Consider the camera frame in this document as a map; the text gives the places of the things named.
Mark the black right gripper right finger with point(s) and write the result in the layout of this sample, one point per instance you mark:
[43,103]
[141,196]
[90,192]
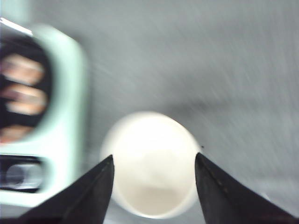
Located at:
[224,200]

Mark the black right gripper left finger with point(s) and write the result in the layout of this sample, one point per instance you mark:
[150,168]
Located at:
[83,202]

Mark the pink shrimp bottom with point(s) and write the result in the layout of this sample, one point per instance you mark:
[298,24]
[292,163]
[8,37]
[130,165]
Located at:
[13,133]

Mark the mint green breakfast maker base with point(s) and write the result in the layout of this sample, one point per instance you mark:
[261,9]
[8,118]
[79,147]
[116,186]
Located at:
[57,142]

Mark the silver right knob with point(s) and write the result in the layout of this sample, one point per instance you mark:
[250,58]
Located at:
[24,176]

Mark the beige ribbed bowl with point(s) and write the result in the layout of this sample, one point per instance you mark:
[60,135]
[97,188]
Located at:
[154,159]

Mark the black frying pan green handle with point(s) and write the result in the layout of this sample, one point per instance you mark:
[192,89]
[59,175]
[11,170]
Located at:
[27,47]

